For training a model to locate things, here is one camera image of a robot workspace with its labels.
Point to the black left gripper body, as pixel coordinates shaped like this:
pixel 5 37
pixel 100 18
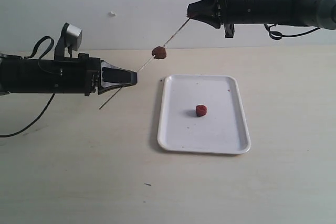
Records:
pixel 68 76

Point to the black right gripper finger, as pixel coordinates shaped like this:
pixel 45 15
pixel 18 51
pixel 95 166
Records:
pixel 202 8
pixel 209 20

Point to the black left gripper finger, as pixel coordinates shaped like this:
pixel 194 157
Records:
pixel 112 76
pixel 108 88

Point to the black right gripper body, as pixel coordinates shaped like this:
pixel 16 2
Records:
pixel 233 12

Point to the thin wooden skewer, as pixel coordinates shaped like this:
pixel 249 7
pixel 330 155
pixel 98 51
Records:
pixel 142 67

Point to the brown meatball piece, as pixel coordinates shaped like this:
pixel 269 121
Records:
pixel 159 53

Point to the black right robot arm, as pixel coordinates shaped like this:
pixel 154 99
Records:
pixel 316 14

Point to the white plastic tray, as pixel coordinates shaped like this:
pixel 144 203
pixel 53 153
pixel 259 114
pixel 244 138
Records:
pixel 223 130

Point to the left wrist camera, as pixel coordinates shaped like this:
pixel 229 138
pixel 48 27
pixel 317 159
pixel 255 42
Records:
pixel 70 39

